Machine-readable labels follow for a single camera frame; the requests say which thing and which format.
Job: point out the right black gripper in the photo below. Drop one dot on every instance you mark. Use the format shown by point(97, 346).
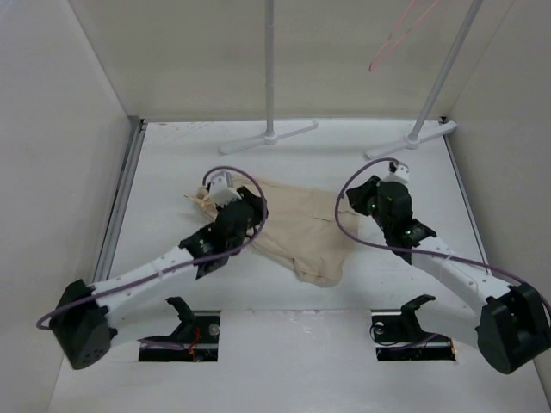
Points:
point(358, 195)

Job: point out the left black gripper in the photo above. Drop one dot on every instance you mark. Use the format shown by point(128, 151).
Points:
point(257, 203)

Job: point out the beige trousers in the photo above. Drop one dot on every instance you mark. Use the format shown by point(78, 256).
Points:
point(302, 234)

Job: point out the pink wire hanger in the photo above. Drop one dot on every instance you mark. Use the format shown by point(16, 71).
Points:
point(397, 36)

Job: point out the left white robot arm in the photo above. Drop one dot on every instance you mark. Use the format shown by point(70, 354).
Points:
point(140, 305)

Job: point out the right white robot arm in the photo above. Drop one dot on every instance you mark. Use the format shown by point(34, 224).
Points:
point(509, 324)

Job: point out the right white rack stand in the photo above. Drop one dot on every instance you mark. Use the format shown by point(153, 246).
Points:
point(415, 138)

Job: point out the white rack stand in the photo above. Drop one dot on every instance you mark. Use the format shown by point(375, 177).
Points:
point(270, 136)
point(415, 138)

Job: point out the left white rack stand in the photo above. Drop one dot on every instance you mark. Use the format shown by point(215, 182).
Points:
point(270, 136)

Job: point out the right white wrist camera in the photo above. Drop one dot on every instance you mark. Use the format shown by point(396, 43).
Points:
point(398, 172)

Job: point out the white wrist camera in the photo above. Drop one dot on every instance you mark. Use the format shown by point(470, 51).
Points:
point(398, 172)
point(221, 190)

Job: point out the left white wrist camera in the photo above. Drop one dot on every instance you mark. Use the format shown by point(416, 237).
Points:
point(221, 190)

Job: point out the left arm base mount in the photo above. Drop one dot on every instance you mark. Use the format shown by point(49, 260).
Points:
point(195, 338)

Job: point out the metal side rail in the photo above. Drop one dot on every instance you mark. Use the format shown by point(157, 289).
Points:
point(122, 193)

